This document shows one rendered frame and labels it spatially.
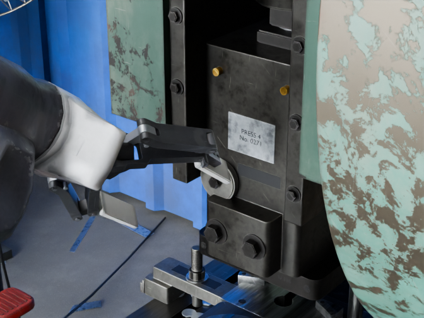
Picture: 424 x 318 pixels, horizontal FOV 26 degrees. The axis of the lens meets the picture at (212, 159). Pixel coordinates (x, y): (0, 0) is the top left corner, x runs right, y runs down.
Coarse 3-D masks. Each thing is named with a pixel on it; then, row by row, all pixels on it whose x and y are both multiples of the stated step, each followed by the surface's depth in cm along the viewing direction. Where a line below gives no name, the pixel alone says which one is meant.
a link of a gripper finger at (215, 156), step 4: (208, 136) 101; (208, 140) 100; (212, 140) 100; (196, 152) 102; (216, 152) 104; (208, 156) 102; (212, 156) 103; (216, 156) 104; (208, 160) 103; (212, 160) 103; (216, 160) 104; (212, 164) 104; (216, 164) 104; (220, 164) 105
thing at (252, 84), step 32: (256, 32) 116; (288, 32) 110; (224, 64) 111; (256, 64) 108; (288, 64) 105; (224, 96) 113; (256, 96) 110; (288, 96) 106; (224, 128) 115; (256, 128) 111; (256, 160) 113; (224, 192) 117; (256, 192) 115; (224, 224) 116; (256, 224) 113; (288, 224) 113; (320, 224) 116; (224, 256) 118; (256, 256) 114; (288, 256) 115; (320, 256) 119
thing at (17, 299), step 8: (8, 288) 137; (16, 288) 137; (0, 296) 135; (8, 296) 135; (16, 296) 135; (24, 296) 135; (0, 304) 133; (8, 304) 133; (16, 304) 133; (24, 304) 133; (32, 304) 134; (0, 312) 131; (8, 312) 131; (16, 312) 132; (24, 312) 133
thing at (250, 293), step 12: (240, 288) 133; (252, 288) 133; (264, 288) 133; (276, 288) 133; (228, 300) 131; (240, 300) 130; (252, 300) 131; (264, 300) 131; (276, 300) 132; (288, 300) 133; (300, 300) 131; (312, 300) 131; (252, 312) 128; (264, 312) 128; (276, 312) 128; (288, 312) 128; (300, 312) 128; (312, 312) 128
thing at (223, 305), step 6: (216, 306) 129; (222, 306) 129; (228, 306) 129; (234, 306) 129; (210, 312) 128; (216, 312) 128; (222, 312) 128; (228, 312) 128; (234, 312) 128; (240, 312) 128; (246, 312) 128
